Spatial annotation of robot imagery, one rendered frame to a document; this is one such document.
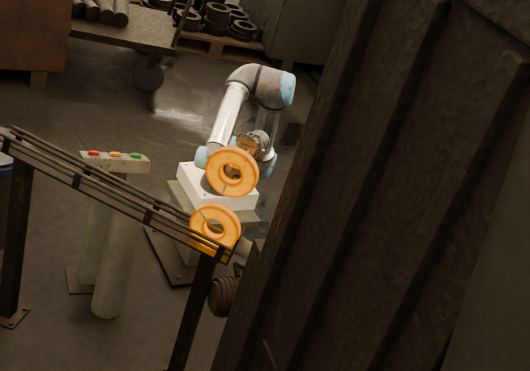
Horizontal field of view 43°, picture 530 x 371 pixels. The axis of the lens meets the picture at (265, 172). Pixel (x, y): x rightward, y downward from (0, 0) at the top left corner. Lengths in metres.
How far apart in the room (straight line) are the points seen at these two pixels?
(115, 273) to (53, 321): 0.30
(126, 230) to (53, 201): 0.88
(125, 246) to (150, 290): 0.44
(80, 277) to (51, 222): 0.40
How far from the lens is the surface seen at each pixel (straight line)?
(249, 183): 1.96
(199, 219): 2.07
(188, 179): 2.92
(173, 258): 3.03
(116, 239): 2.47
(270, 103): 2.50
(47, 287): 2.82
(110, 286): 2.61
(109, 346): 2.63
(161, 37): 4.40
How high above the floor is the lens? 1.91
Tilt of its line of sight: 30 degrees down
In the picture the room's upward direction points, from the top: 18 degrees clockwise
